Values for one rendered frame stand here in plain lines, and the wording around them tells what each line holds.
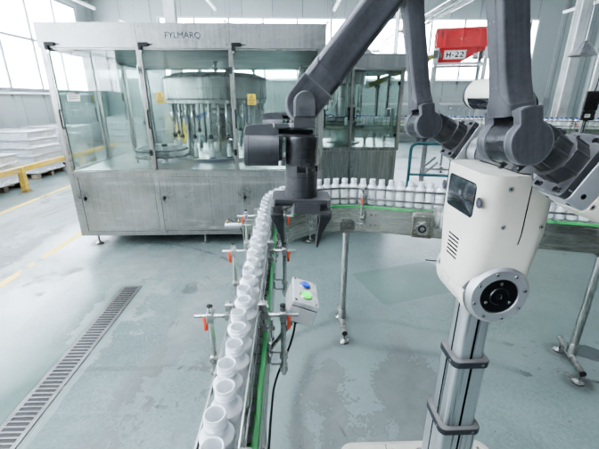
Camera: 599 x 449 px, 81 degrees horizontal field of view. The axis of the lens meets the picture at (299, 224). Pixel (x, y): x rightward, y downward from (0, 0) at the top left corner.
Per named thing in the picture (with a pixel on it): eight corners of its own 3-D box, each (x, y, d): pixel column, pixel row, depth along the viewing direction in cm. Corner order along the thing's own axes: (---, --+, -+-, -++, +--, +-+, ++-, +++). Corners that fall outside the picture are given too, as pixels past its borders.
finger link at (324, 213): (330, 253, 64) (332, 203, 60) (290, 253, 63) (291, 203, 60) (326, 240, 70) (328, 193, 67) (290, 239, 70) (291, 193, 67)
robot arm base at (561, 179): (577, 135, 68) (534, 189, 71) (546, 114, 66) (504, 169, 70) (617, 141, 60) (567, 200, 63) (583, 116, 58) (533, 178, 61)
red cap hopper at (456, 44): (417, 187, 700) (436, 28, 606) (416, 179, 765) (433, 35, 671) (468, 190, 676) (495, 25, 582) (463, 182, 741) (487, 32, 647)
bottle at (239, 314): (258, 368, 91) (254, 313, 85) (235, 378, 88) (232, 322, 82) (247, 355, 96) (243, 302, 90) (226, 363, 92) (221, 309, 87)
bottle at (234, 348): (248, 414, 77) (244, 354, 72) (222, 412, 78) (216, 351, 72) (254, 393, 83) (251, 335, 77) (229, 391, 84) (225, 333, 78)
